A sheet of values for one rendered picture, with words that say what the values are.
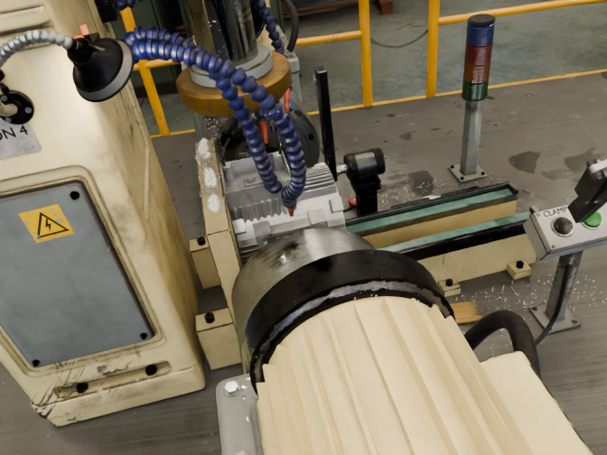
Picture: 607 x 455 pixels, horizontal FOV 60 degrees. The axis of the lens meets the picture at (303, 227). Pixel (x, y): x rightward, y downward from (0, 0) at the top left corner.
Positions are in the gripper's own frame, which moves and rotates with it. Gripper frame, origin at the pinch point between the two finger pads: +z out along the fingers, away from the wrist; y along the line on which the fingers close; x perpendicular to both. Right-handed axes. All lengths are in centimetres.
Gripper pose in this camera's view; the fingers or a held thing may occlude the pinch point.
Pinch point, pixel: (586, 204)
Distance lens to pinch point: 88.2
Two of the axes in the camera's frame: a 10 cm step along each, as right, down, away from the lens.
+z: 0.1, 4.0, 9.1
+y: -9.7, 2.4, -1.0
